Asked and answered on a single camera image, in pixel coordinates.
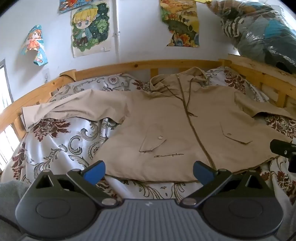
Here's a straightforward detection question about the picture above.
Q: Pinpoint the beige hooded jacket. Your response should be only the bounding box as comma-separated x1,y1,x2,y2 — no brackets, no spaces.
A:
23,67,295,182

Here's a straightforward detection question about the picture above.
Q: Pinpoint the plastic bag of clothes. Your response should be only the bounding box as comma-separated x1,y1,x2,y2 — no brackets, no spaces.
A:
206,1,295,74

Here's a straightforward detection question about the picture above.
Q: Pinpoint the top left cartoon poster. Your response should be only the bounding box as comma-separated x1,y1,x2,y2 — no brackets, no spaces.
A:
59,0,93,13

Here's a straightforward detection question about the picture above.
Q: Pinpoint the wooden bed frame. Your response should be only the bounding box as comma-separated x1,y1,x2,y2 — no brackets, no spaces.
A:
1,54,295,140

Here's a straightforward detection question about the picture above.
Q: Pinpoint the anime girl wall poster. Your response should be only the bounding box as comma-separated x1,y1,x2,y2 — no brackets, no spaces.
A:
21,25,48,66

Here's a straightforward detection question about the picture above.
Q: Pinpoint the anime boy wall poster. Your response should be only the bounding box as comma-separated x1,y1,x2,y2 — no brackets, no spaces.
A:
71,1,112,58

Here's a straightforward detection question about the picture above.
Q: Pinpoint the landscape wall poster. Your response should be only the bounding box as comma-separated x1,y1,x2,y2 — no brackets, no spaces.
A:
159,0,199,48

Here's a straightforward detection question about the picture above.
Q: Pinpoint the white wall pipe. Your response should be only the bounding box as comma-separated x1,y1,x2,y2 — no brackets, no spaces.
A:
112,0,121,63

